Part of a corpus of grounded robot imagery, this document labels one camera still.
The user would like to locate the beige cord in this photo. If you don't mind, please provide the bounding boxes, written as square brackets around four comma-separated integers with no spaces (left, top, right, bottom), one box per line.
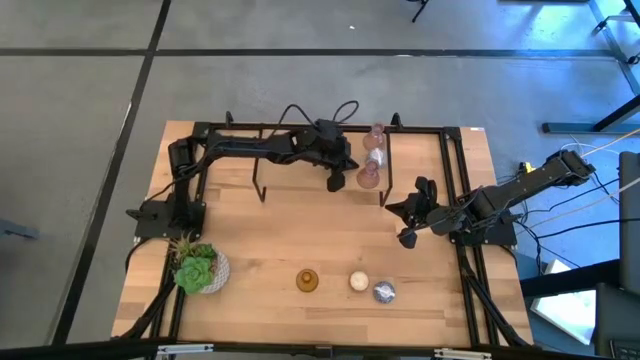
[549,177,640,224]
[579,127,640,160]

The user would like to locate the blue white glass candle holder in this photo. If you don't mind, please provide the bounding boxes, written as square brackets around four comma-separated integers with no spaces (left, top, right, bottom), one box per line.
[366,147,389,169]

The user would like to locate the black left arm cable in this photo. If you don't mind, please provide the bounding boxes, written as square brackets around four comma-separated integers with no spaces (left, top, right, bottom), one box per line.
[272,99,361,132]

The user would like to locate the grey floor object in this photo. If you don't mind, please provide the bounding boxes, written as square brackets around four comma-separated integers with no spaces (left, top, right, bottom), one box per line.
[0,218,40,242]

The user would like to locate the red patterned votive candle bowl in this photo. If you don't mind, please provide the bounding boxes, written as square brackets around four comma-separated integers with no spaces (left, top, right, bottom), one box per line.
[348,270,371,293]

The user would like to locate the blue desk foot frame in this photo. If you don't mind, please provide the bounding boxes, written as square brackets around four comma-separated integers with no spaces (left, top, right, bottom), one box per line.
[542,94,640,135]

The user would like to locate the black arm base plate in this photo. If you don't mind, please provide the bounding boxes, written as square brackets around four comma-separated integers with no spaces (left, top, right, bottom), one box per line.
[125,199,207,241]
[449,219,518,247]

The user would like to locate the white panel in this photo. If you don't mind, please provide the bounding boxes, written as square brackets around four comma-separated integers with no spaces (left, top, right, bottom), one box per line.
[529,259,597,346]

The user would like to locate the amber ribbed glass candle holder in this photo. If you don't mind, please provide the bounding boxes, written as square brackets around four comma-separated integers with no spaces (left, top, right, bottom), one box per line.
[295,268,320,294]

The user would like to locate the black aluminium table frame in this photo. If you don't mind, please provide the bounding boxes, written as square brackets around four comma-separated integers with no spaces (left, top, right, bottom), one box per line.
[112,110,534,350]

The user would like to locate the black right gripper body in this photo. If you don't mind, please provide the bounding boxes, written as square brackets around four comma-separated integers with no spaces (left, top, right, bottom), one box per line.
[399,175,446,250]

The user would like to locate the white floor cable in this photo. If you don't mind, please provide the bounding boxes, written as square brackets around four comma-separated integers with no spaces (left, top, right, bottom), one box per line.
[558,141,601,159]

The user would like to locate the black overhead beam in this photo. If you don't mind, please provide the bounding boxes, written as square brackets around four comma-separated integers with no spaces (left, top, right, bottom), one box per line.
[0,337,640,360]

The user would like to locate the silver bracket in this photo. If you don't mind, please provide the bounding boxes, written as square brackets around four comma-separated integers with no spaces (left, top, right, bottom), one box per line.
[433,347,494,360]
[156,343,215,357]

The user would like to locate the black box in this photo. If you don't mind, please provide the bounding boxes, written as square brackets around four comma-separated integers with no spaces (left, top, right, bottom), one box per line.
[593,283,640,360]

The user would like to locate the black bar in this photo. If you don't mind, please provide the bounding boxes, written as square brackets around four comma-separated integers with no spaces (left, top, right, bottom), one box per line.
[519,258,622,300]

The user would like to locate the green succulent in white pot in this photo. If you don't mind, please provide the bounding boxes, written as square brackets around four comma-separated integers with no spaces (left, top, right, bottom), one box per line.
[168,237,231,295]

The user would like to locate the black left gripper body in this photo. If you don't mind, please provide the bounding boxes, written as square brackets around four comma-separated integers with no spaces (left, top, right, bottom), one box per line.
[299,118,351,194]

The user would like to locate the pink ribbed glass candle holder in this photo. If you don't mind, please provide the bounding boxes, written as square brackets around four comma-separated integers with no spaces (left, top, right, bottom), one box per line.
[355,159,382,191]
[362,122,387,152]

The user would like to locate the dark grey cabinet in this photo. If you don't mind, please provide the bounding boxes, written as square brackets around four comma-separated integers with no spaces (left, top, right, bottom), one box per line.
[618,151,640,296]

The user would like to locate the black floor cable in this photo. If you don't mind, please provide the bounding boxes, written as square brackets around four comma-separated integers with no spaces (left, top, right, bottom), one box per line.
[537,217,640,242]

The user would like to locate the wooden shelf riser black legs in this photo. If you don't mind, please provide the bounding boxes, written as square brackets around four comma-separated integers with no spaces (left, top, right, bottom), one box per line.
[251,122,394,209]

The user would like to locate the grey metal desk leg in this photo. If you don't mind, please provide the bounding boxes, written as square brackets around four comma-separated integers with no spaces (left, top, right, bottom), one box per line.
[589,0,640,96]

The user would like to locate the black tripod leg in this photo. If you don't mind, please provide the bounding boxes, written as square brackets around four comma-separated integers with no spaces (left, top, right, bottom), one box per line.
[407,0,430,24]

